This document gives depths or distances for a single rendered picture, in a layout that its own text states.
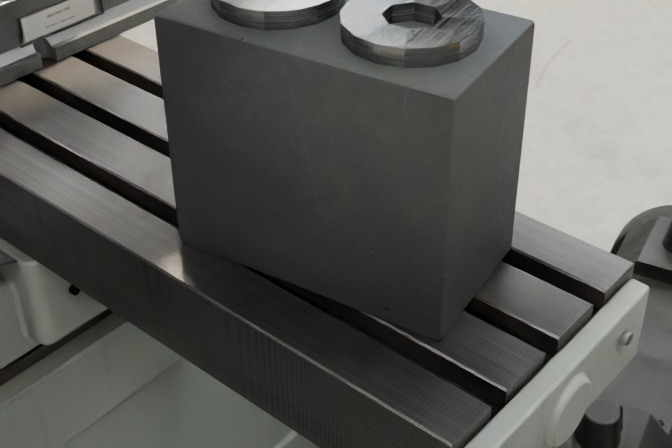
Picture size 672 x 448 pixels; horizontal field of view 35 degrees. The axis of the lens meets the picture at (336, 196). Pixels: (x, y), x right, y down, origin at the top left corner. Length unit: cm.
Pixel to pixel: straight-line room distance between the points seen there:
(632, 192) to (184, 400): 156
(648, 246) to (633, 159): 132
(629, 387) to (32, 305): 64
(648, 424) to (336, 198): 56
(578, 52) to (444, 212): 252
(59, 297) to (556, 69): 224
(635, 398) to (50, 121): 67
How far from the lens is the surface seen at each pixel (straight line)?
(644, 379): 125
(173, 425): 125
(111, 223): 85
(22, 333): 103
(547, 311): 76
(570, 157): 268
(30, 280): 97
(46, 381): 106
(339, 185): 69
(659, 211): 150
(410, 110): 63
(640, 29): 334
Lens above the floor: 144
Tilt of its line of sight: 35 degrees down
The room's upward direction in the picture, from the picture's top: 1 degrees counter-clockwise
